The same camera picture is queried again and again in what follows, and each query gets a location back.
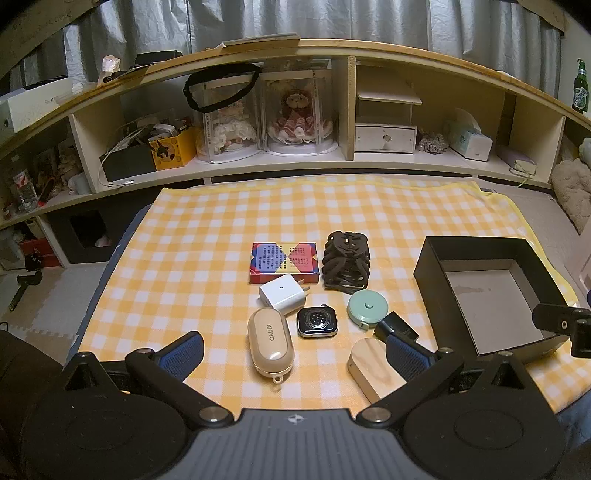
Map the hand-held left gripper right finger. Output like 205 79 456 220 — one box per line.
356 333 541 428

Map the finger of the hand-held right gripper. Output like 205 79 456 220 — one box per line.
532 303 591 358

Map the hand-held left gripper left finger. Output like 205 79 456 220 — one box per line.
62 331 234 428

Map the light wooden block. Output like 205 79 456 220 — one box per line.
347 338 408 403

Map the green tape measure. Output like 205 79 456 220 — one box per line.
347 290 393 330

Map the black cardboard box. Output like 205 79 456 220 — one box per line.
412 236 571 363

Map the beige earbud case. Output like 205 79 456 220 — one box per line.
247 308 296 384

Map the black hair claw clip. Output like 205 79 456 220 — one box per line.
322 231 371 292

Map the white wall charger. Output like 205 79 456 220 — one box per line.
259 274 311 316

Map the colourful card box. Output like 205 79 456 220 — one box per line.
249 241 320 285

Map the small black adapter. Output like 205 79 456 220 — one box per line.
373 311 421 343

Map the yellow checkered mat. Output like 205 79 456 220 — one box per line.
76 176 591 414

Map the black smartwatch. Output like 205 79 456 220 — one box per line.
296 305 339 339

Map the cream plush cushion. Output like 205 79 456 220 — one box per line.
551 159 591 232

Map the cream notebook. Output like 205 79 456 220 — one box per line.
510 158 539 189

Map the dark cloth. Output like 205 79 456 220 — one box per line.
0 318 65 462

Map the black storage cube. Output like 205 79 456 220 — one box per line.
48 203 139 266

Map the lavender pouch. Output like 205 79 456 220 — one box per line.
498 144 532 169

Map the black hand tool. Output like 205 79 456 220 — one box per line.
8 270 43 312

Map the tissue box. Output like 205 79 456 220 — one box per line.
449 109 494 162

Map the black storage box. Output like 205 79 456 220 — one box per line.
99 143 155 183

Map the yellow cartoon box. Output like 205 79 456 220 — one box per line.
148 127 197 171

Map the grey decorative ornament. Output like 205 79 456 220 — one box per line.
417 131 450 154

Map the white mini drawer cabinet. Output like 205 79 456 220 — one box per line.
355 82 423 154

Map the wooden shelf unit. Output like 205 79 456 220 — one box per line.
0 38 591 268

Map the clear water bottle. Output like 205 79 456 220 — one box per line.
11 168 40 213

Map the small plush doll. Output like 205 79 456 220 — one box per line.
55 145 84 185

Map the white dress doll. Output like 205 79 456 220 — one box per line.
198 104 257 153

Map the green beer bottle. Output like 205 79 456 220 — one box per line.
571 58 591 114

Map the bear doll in red dress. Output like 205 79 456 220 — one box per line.
269 90 334 144

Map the clear doll display case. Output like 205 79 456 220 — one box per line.
259 69 340 155

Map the white carton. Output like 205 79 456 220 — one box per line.
0 76 75 134

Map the pale crumpled bag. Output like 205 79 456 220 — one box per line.
97 55 122 86

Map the black flat item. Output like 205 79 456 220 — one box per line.
134 51 178 68

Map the brown cardboard strip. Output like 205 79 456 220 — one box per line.
0 0 100 70
517 0 566 33

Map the flat book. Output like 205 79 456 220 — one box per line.
210 33 301 49

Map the grey curtain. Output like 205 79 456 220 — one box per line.
0 0 564 97

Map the clear case with black strap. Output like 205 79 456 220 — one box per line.
184 62 264 163

